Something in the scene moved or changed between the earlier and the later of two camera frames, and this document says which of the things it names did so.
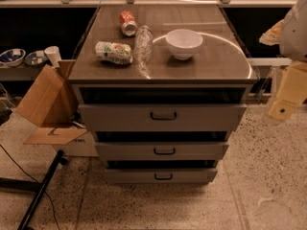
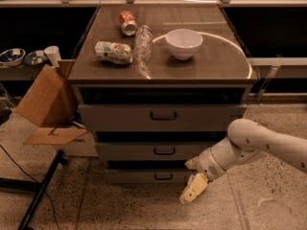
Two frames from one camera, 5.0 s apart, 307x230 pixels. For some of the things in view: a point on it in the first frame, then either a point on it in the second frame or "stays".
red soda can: x=129 y=23 stays
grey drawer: x=161 y=150 stays
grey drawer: x=161 y=175 stays
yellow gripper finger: x=272 y=36 to x=207 y=163
